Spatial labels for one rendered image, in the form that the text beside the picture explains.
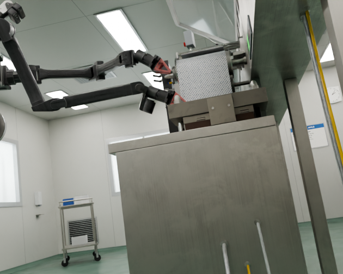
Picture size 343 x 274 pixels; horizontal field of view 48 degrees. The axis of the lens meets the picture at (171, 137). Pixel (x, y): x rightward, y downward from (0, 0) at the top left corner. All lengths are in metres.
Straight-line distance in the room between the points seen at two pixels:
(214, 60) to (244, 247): 0.85
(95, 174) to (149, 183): 6.38
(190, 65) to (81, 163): 6.32
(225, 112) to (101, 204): 6.40
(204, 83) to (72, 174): 6.44
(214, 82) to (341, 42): 0.86
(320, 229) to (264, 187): 0.50
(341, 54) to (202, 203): 0.74
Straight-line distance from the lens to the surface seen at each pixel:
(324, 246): 1.87
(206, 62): 1.82
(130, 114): 7.77
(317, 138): 7.45
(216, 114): 1.52
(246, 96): 1.55
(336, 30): 1.04
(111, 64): 2.10
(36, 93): 1.80
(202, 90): 1.77
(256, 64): 1.63
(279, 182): 1.45
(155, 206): 1.48
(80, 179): 7.95
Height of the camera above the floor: 0.61
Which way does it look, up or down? 11 degrees up
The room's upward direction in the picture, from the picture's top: 8 degrees counter-clockwise
